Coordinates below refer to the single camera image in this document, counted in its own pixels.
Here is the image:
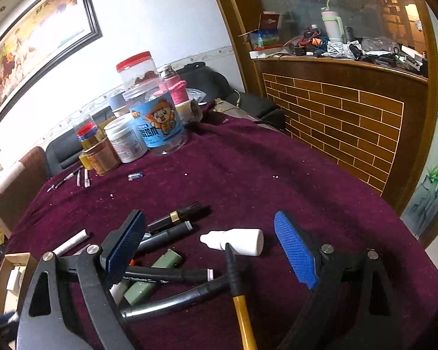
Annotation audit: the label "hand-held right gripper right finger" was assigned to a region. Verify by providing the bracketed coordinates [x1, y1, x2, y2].
[274, 211, 406, 350]

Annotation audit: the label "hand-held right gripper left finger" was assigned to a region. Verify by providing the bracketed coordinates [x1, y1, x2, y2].
[16, 209, 147, 350]

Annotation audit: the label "black pen gold band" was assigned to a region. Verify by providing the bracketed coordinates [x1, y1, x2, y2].
[146, 202, 211, 234]

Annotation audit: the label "cardboard box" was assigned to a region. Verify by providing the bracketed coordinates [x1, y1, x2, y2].
[0, 253, 41, 318]

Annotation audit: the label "green lighter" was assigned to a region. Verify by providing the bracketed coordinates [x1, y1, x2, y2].
[123, 279, 157, 306]

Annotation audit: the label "white dropper bottle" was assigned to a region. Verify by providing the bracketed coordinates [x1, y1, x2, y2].
[200, 228, 264, 256]

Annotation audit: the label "maroon tablecloth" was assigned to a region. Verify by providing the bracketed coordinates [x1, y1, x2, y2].
[4, 98, 438, 350]

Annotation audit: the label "amber jar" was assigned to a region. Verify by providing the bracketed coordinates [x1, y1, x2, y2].
[82, 140, 122, 176]

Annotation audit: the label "thin black pen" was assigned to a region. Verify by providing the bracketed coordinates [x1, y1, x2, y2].
[47, 168, 84, 193]

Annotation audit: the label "white plastic jar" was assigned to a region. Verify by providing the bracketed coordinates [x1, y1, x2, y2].
[104, 114, 148, 163]

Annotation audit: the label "small white box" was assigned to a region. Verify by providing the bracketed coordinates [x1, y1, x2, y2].
[6, 266, 24, 292]

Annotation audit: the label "dark sofa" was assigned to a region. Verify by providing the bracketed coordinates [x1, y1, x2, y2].
[46, 62, 285, 176]

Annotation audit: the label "clear bottle red blue caps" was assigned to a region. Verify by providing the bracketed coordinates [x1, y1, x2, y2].
[72, 114, 106, 150]

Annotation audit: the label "brown chair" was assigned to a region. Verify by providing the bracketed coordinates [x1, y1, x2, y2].
[0, 146, 52, 239]

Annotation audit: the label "blue label clear jar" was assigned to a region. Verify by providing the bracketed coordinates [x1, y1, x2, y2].
[123, 76, 188, 155]

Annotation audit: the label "grey cup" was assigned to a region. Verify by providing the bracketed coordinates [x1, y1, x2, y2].
[107, 89, 130, 117]

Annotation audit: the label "brick pattern wooden counter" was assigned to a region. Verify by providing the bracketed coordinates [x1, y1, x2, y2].
[253, 56, 429, 195]

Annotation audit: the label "cream round container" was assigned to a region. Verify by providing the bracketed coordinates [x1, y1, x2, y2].
[175, 100, 204, 123]

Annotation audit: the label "red lid clear jar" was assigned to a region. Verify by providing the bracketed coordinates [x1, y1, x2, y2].
[116, 52, 159, 92]

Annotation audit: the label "grey crumpled cloth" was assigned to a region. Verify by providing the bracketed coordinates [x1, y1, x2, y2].
[323, 40, 362, 60]

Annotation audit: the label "open cardboard carton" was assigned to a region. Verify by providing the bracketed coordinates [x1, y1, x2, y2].
[238, 13, 283, 52]

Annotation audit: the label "framed horse painting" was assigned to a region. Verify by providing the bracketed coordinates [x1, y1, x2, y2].
[0, 0, 103, 131]

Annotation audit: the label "white green tumbler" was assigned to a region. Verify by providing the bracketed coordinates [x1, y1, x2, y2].
[321, 0, 345, 42]

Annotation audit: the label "yellow handled black tool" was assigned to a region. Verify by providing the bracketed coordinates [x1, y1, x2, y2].
[224, 242, 258, 350]

